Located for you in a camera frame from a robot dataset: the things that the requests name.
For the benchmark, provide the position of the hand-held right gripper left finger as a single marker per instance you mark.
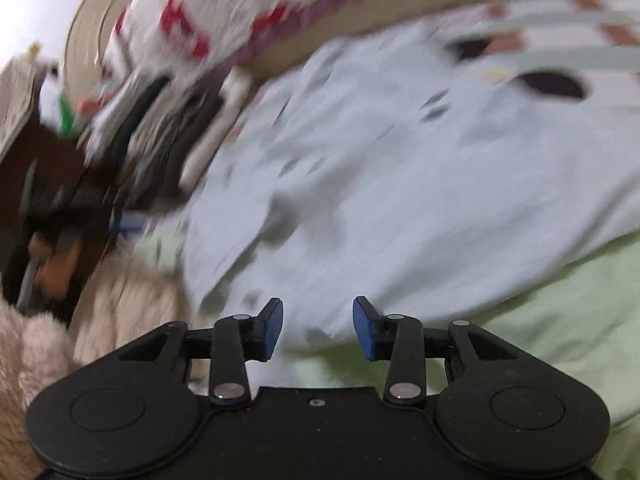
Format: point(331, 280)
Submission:
point(270, 330)

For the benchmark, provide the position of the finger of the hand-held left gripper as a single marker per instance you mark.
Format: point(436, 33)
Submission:
point(122, 225)

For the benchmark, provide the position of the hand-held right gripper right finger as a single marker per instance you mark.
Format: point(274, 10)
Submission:
point(364, 330)

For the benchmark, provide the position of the light grey sweatshirt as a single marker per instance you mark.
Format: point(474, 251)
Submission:
point(400, 185)

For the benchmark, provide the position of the person's left hand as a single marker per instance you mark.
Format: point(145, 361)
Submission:
point(50, 275)

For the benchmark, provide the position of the brown wooden dresser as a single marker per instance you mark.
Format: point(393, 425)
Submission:
point(20, 185)

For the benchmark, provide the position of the beige fluffy cloth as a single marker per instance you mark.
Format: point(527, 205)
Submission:
point(125, 300)

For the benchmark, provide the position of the green and white bag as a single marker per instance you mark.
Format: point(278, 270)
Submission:
point(62, 110)

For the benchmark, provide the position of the patterned cloth on dresser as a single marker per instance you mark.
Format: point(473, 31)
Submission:
point(15, 100)

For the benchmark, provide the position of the light green blanket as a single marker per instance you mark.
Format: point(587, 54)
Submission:
point(550, 320)

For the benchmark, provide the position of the checked floor rug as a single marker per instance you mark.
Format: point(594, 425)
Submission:
point(550, 20)

